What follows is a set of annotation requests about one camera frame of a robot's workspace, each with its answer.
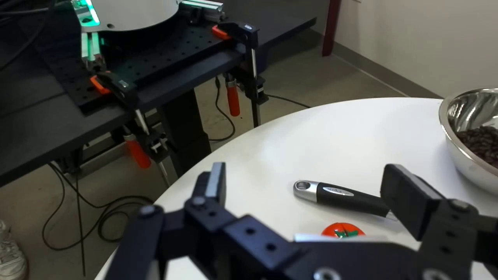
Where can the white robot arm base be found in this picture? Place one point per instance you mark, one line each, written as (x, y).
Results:
(121, 14)

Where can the orange handled clamp rear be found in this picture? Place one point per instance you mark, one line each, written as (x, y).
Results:
(246, 74)

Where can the black ladle with grey handle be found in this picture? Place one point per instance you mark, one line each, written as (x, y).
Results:
(339, 196)

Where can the steel mixing bowl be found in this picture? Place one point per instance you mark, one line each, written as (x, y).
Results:
(470, 125)

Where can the white sneaker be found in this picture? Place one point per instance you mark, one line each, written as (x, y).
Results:
(12, 262)

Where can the orange handled clamp front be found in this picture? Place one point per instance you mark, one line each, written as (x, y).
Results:
(143, 144)

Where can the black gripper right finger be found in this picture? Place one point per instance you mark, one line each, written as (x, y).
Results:
(409, 198)

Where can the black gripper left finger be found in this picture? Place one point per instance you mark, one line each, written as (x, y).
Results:
(208, 193)

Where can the orange handled clamp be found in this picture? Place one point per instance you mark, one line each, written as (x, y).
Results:
(246, 74)
(143, 144)

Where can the orange toy tomato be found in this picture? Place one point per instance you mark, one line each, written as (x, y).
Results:
(342, 231)

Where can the black perforated mounting table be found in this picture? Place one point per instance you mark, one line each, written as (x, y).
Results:
(67, 91)

